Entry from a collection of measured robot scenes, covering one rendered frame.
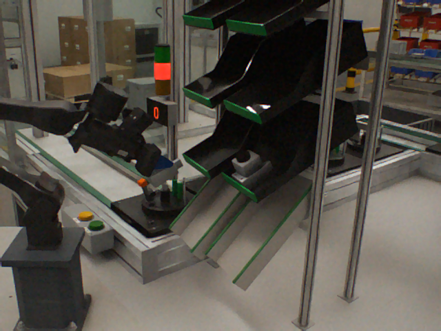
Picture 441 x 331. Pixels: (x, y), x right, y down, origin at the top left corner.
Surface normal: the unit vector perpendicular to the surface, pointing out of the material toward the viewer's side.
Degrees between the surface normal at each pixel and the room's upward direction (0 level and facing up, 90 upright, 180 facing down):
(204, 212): 45
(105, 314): 0
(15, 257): 0
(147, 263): 90
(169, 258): 90
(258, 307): 0
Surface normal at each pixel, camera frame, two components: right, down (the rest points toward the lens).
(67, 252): 0.03, -0.94
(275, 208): -0.60, -0.56
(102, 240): 0.63, 0.29
